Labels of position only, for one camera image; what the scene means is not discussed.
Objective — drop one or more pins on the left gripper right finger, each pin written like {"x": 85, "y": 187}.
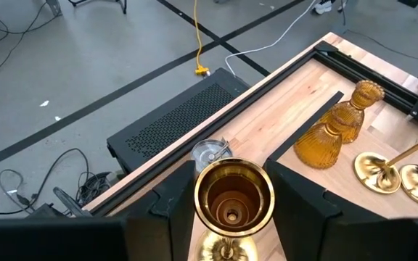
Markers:
{"x": 339, "y": 239}

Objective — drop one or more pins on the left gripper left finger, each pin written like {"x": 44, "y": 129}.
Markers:
{"x": 85, "y": 243}

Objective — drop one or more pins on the amber ribbed glass candle holder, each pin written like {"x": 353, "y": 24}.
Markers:
{"x": 366, "y": 94}
{"x": 318, "y": 148}

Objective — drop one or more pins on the silver ribbed tin candle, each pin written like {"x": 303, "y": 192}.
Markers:
{"x": 209, "y": 152}

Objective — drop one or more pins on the black perforated computer case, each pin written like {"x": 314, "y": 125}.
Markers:
{"x": 180, "y": 123}

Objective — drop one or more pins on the wooden shelf riser black frame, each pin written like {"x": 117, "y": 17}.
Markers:
{"x": 339, "y": 192}

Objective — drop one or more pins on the black aluminium table frame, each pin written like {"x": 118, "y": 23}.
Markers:
{"x": 230, "y": 116}

